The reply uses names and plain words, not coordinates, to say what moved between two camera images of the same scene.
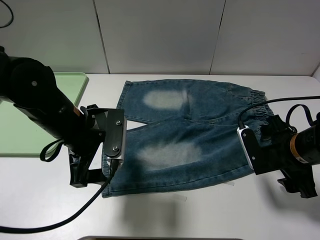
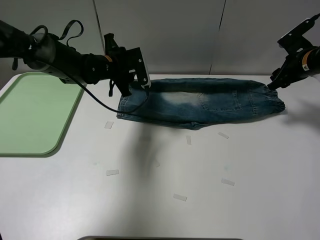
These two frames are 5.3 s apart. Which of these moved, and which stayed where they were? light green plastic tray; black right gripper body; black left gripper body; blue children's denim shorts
Moved: blue children's denim shorts; black right gripper body; black left gripper body
Stayed: light green plastic tray
